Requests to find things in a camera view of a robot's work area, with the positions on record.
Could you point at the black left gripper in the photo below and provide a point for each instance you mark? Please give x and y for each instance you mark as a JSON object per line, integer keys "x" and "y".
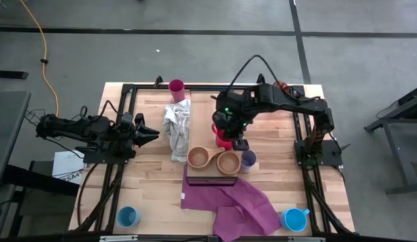
{"x": 140, "y": 118}

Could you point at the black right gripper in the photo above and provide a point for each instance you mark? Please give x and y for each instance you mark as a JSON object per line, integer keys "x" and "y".
{"x": 235, "y": 127}

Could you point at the red mug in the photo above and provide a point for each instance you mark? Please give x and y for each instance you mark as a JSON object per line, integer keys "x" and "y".
{"x": 222, "y": 142}

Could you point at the lilac plastic tumbler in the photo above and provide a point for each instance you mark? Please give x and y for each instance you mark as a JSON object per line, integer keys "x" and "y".
{"x": 248, "y": 158}

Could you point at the pink plastic tumbler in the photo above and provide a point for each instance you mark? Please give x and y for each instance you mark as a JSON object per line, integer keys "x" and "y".
{"x": 176, "y": 90}

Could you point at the orange transparent glass tumbler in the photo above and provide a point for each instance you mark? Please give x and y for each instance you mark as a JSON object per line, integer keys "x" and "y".
{"x": 283, "y": 86}

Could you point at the light blue plastic tumbler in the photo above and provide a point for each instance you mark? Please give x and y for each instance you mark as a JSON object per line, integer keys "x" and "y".
{"x": 128, "y": 217}

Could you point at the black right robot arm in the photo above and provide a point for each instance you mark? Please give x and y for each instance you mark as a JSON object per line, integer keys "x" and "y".
{"x": 289, "y": 101}

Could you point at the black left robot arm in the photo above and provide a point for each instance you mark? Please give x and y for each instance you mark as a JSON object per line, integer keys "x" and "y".
{"x": 77, "y": 129}

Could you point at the white cloth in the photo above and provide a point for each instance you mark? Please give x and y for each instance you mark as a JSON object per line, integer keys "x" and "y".
{"x": 176, "y": 127}

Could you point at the magenta cloth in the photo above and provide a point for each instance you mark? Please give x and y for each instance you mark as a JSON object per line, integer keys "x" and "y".
{"x": 235, "y": 208}

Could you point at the white printed paper box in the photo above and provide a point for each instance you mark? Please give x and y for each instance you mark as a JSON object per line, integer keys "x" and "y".
{"x": 67, "y": 164}

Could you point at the black equipment stand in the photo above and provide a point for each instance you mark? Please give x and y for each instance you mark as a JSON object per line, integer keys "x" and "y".
{"x": 43, "y": 178}

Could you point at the grey table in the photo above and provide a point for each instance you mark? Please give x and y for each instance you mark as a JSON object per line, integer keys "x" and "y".
{"x": 6, "y": 127}

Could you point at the black flat bar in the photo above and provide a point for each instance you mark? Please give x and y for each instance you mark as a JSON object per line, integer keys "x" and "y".
{"x": 10, "y": 74}

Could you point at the black side table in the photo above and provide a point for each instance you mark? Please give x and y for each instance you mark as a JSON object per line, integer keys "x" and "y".
{"x": 397, "y": 148}

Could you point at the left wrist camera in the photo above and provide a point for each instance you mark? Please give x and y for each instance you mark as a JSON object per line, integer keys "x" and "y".
{"x": 126, "y": 121}

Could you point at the black metal table frame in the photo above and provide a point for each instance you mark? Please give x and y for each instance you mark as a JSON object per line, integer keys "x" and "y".
{"x": 151, "y": 88}

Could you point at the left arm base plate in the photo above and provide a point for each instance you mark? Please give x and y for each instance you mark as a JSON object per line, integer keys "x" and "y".
{"x": 101, "y": 160}

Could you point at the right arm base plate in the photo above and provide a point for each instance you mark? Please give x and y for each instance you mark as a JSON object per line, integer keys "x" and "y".
{"x": 329, "y": 158}

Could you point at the silver metal bracket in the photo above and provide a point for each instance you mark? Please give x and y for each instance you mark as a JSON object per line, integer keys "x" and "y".
{"x": 117, "y": 238}
{"x": 306, "y": 239}

